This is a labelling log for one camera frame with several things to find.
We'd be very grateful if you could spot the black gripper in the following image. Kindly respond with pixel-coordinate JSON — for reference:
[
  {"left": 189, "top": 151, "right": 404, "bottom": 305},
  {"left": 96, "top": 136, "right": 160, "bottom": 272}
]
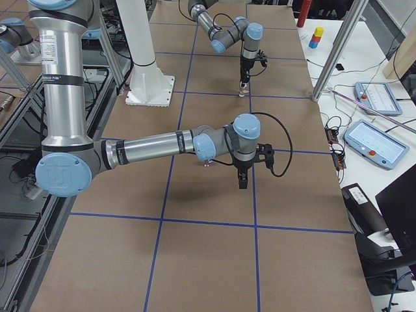
[
  {"left": 233, "top": 159, "right": 254, "bottom": 189},
  {"left": 240, "top": 57, "right": 254, "bottom": 84}
]

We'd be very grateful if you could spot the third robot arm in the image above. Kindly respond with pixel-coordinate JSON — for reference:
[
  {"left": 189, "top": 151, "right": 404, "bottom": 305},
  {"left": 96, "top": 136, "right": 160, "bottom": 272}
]
[{"left": 1, "top": 18, "right": 42, "bottom": 66}]

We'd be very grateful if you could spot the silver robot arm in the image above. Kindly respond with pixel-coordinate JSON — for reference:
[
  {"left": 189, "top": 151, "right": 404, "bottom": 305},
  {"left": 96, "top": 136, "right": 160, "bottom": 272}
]
[
  {"left": 188, "top": 1, "right": 267, "bottom": 94},
  {"left": 27, "top": 1, "right": 263, "bottom": 197}
]

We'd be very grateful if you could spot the blue block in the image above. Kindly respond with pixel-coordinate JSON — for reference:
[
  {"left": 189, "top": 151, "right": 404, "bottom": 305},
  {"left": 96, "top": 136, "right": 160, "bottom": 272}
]
[{"left": 308, "top": 40, "right": 319, "bottom": 49}]

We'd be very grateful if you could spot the red block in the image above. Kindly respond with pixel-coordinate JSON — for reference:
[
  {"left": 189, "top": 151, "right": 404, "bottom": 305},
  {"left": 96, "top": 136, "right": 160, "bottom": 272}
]
[{"left": 311, "top": 34, "right": 321, "bottom": 43}]

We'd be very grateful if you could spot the yellow block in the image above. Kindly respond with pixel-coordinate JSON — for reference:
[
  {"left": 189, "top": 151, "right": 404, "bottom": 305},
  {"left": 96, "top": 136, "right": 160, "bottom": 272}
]
[{"left": 313, "top": 27, "right": 324, "bottom": 38}]

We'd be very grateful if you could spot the red cylinder bottle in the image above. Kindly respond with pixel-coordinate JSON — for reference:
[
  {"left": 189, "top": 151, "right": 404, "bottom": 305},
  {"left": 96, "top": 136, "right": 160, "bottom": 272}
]
[{"left": 296, "top": 0, "right": 312, "bottom": 28}]

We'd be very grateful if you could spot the small black box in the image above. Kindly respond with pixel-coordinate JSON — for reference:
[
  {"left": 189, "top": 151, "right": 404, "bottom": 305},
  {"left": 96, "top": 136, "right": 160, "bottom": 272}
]
[{"left": 335, "top": 63, "right": 344, "bottom": 71}]

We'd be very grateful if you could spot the orange circuit board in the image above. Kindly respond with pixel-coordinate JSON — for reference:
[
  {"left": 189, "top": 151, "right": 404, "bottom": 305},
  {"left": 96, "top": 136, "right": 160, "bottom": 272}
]
[{"left": 324, "top": 128, "right": 339, "bottom": 144}]

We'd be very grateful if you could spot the near blue teach pendant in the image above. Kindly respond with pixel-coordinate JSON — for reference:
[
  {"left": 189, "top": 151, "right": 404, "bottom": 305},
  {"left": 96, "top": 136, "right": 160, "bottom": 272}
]
[{"left": 344, "top": 120, "right": 410, "bottom": 170}]

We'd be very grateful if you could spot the blue teach pendant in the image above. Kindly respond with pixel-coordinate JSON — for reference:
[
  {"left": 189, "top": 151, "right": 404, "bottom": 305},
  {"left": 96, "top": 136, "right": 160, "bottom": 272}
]
[
  {"left": 354, "top": 82, "right": 402, "bottom": 116},
  {"left": 344, "top": 120, "right": 410, "bottom": 170}
]

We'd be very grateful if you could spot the black cardboard box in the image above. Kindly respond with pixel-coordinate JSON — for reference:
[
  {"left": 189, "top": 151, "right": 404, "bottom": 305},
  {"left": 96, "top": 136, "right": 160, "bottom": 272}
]
[{"left": 341, "top": 183, "right": 387, "bottom": 236}]

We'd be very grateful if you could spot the far blue teach pendant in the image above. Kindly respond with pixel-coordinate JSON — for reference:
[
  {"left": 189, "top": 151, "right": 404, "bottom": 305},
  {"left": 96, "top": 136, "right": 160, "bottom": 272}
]
[{"left": 354, "top": 82, "right": 402, "bottom": 116}]

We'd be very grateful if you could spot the black monitor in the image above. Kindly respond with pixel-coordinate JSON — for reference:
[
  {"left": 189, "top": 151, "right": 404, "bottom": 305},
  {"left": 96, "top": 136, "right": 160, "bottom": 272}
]
[{"left": 376, "top": 165, "right": 415, "bottom": 253}]

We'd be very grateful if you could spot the metal reacher stick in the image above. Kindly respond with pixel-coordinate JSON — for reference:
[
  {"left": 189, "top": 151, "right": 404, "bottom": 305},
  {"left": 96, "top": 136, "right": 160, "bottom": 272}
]
[{"left": 328, "top": 87, "right": 416, "bottom": 125}]

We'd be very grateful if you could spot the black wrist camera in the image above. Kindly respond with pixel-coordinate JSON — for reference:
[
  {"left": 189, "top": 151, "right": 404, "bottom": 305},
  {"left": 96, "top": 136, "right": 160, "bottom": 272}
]
[
  {"left": 255, "top": 144, "right": 274, "bottom": 172},
  {"left": 255, "top": 49, "right": 268, "bottom": 68}
]

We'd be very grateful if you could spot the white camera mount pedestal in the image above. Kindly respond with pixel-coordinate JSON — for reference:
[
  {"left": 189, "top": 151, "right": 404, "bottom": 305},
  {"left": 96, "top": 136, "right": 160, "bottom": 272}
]
[{"left": 116, "top": 0, "right": 175, "bottom": 107}]

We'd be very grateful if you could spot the aluminium frame post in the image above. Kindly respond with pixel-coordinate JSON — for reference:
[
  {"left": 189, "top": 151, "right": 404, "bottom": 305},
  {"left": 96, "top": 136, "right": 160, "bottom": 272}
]
[{"left": 311, "top": 0, "right": 369, "bottom": 102}]

